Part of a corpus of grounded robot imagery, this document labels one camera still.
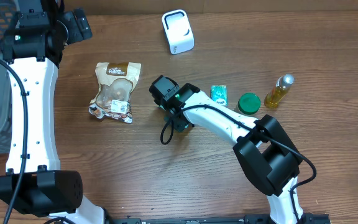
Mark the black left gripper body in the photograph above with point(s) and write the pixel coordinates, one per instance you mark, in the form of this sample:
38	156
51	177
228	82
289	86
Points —
81	25

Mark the green white tissue pack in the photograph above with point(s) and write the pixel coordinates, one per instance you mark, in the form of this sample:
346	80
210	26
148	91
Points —
219	94

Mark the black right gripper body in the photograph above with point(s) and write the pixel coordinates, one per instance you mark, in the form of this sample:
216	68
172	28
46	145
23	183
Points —
181	123

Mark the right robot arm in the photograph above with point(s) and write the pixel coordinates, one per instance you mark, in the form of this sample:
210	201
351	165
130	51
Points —
267	156

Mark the yellow dish soap bottle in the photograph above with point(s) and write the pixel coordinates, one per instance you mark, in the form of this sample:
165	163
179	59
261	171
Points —
280	89

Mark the green lid seasoning jar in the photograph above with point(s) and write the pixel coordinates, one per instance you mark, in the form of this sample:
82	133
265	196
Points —
248	104

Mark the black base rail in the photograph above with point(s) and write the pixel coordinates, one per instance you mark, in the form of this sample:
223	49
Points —
307	218

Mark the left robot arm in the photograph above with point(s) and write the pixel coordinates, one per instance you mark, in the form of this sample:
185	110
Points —
32	49

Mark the white barcode scanner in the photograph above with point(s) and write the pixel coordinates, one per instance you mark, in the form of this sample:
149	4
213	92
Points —
178	31

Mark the brown and white snack bag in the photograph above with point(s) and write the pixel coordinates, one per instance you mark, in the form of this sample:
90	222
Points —
116	83

